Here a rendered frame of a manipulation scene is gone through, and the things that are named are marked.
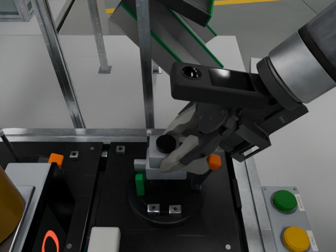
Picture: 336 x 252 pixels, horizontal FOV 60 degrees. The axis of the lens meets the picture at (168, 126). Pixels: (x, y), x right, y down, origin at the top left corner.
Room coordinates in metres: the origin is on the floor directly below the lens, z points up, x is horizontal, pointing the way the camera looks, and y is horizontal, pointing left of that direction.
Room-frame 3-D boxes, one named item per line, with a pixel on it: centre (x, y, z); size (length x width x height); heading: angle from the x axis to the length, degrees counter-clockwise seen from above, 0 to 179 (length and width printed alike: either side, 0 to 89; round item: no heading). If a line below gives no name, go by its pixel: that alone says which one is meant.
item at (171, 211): (0.23, -0.01, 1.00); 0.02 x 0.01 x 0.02; 90
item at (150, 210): (0.23, 0.02, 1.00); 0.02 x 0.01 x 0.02; 90
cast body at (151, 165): (0.28, 0.01, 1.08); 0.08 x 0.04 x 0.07; 90
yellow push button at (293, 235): (0.19, -0.21, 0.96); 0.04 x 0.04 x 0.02
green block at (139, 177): (0.26, 0.05, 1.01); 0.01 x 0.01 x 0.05; 0
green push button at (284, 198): (0.26, -0.21, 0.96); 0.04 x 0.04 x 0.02
